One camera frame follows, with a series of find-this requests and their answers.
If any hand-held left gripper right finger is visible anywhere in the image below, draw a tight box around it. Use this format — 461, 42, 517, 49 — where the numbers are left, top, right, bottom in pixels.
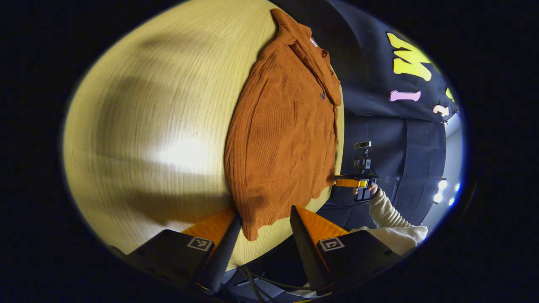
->
290, 205, 403, 293

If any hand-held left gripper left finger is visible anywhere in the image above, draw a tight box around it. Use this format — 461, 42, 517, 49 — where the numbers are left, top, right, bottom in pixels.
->
109, 207, 242, 295

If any orange ribbed shirt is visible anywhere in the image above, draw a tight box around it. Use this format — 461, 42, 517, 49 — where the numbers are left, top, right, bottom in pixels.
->
223, 8, 344, 242

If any black backdrop cloth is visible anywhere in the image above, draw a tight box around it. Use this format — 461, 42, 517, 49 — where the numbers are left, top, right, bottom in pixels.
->
269, 0, 462, 230

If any black cable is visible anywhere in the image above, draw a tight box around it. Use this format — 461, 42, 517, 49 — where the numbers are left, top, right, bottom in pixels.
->
240, 265, 333, 303

